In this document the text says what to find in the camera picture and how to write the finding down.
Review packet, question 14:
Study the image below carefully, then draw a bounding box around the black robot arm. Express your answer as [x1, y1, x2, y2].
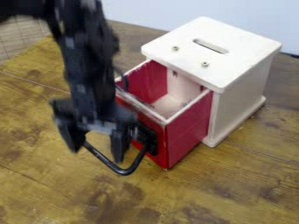
[0, 0, 137, 162]

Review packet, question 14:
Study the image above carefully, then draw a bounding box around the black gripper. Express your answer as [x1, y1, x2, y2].
[51, 98, 137, 163]

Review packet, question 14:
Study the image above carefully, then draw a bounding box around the white wooden cabinet box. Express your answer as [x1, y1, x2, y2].
[142, 17, 282, 147]

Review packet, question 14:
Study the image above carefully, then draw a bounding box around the red drawer with black handle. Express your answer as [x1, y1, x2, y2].
[85, 59, 213, 176]

